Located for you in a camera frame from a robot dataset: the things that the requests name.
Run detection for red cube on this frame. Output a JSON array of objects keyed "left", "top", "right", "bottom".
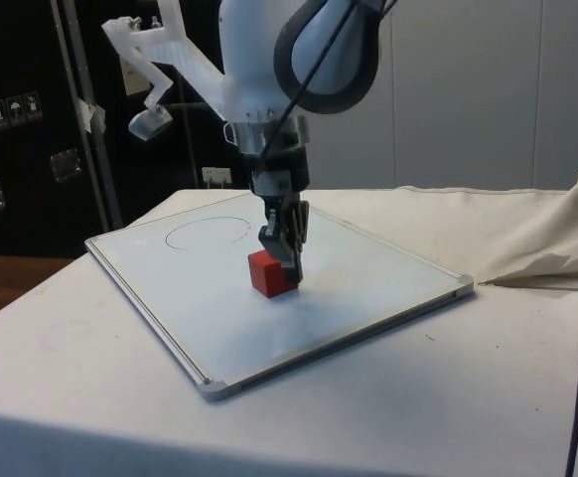
[{"left": 246, "top": 249, "right": 301, "bottom": 300}]

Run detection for translucent white mounting bracket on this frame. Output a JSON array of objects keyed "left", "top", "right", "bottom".
[{"left": 101, "top": 0, "right": 234, "bottom": 141}]

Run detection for whiteboard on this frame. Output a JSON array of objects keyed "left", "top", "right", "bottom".
[{"left": 83, "top": 190, "right": 477, "bottom": 403}]

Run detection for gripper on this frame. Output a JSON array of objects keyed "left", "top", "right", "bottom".
[{"left": 242, "top": 147, "right": 313, "bottom": 293}]

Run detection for black cabinet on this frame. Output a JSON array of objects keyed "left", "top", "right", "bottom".
[{"left": 0, "top": 0, "right": 250, "bottom": 259}]

